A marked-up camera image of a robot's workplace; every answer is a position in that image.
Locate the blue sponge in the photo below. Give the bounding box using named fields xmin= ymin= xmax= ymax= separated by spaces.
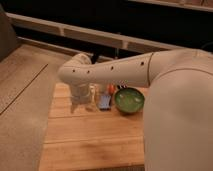
xmin=98 ymin=94 xmax=111 ymax=110

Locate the white shelf rail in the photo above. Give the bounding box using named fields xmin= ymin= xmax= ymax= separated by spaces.
xmin=6 ymin=13 xmax=182 ymax=53

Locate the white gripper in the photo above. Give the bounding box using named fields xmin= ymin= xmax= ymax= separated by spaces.
xmin=69 ymin=84 xmax=96 ymax=113

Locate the orange carrot toy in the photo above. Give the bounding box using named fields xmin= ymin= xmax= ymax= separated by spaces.
xmin=107 ymin=84 xmax=115 ymax=95

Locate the green ceramic bowl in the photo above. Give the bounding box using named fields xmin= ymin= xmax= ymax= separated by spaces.
xmin=114 ymin=87 xmax=145 ymax=114

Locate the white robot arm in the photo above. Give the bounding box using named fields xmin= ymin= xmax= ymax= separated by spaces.
xmin=58 ymin=48 xmax=213 ymax=171

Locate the wooden cutting board table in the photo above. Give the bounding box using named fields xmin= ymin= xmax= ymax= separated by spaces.
xmin=39 ymin=83 xmax=144 ymax=171

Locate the black white striped object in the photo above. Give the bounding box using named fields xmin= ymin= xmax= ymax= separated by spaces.
xmin=117 ymin=83 xmax=128 ymax=89

